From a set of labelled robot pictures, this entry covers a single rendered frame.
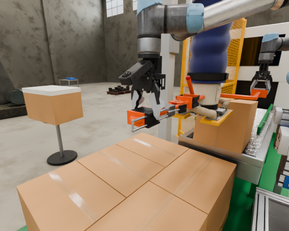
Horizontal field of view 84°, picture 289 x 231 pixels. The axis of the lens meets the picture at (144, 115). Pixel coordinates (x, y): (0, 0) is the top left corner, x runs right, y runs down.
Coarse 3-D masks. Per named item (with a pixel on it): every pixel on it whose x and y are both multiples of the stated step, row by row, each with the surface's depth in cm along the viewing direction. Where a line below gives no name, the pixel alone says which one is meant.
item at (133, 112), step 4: (136, 108) 58; (140, 108) 58; (144, 108) 58; (148, 108) 58; (128, 112) 55; (132, 112) 54; (136, 112) 53; (140, 112) 52; (144, 112) 52; (128, 116) 55; (136, 116) 53; (140, 116) 52; (128, 120) 56; (144, 120) 52; (136, 124) 54; (140, 124) 53
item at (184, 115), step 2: (176, 112) 101; (184, 112) 101; (186, 112) 101; (188, 112) 101; (176, 114) 99; (178, 114) 99; (180, 114) 99; (182, 114) 98; (184, 114) 98; (186, 114) 99; (188, 114) 99; (172, 116) 100; (174, 116) 99; (176, 116) 98; (178, 116) 97; (180, 116) 96; (182, 116) 96; (184, 116) 95; (186, 116) 97; (188, 116) 99; (180, 118) 97; (182, 118) 96; (184, 118) 95
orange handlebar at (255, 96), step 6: (204, 96) 93; (222, 96) 98; (228, 96) 96; (234, 96) 94; (240, 96) 92; (246, 96) 90; (252, 96) 89; (258, 96) 94; (174, 102) 72; (180, 102) 72; (186, 102) 76; (162, 114) 60
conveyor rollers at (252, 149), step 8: (256, 112) 271; (264, 112) 271; (272, 112) 271; (256, 120) 234; (256, 128) 199; (264, 128) 200; (256, 136) 177; (264, 136) 179; (248, 144) 159; (256, 144) 161; (248, 152) 144; (256, 152) 147
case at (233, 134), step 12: (228, 108) 129; (240, 108) 124; (252, 108) 131; (228, 120) 130; (240, 120) 125; (252, 120) 152; (204, 132) 143; (216, 132) 137; (228, 132) 131; (240, 132) 126; (216, 144) 138; (228, 144) 132; (240, 144) 126
